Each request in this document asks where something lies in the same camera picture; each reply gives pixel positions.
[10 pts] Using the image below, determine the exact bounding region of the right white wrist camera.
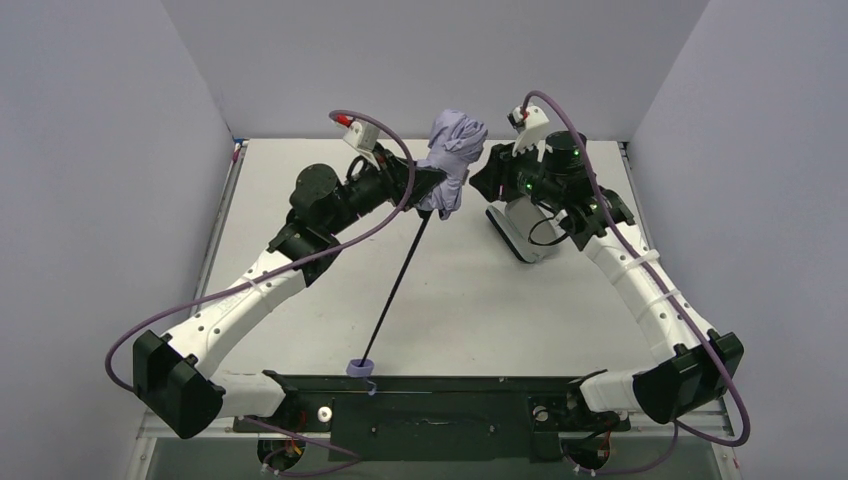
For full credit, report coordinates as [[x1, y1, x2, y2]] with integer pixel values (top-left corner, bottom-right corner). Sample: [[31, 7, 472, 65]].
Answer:
[[507, 103, 550, 157]]

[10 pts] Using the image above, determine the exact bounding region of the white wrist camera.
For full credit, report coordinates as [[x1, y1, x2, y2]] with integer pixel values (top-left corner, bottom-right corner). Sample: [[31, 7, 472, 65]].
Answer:
[[330, 114, 382, 169], [507, 103, 550, 157]]

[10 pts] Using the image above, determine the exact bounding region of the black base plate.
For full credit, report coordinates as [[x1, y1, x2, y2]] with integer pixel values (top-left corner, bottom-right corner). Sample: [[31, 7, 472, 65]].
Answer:
[[233, 370, 631, 470]]

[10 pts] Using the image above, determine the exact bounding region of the lilac folding umbrella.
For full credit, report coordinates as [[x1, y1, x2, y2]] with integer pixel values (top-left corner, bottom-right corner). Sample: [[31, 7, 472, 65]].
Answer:
[[346, 109, 488, 396]]

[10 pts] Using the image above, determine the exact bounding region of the aluminium rail frame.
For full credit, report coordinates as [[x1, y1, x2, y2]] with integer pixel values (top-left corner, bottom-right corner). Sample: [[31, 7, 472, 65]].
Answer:
[[135, 390, 735, 440]]

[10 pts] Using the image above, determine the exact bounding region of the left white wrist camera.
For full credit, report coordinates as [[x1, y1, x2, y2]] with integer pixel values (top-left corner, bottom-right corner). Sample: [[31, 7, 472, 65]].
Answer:
[[330, 114, 382, 169]]

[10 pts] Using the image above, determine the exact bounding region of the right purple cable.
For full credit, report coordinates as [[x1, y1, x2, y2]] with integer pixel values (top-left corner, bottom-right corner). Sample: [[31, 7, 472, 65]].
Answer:
[[520, 89, 753, 477]]

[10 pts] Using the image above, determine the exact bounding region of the black umbrella case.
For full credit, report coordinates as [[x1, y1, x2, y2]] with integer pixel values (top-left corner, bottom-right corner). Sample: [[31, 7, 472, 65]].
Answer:
[[485, 197, 562, 264]]

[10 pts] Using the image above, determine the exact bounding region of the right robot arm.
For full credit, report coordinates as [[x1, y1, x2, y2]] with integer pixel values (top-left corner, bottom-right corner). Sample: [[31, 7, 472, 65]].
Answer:
[[470, 131, 744, 424]]

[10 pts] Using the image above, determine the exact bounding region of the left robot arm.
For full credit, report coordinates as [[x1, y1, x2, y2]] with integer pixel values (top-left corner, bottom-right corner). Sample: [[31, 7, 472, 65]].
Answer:
[[132, 149, 447, 439]]

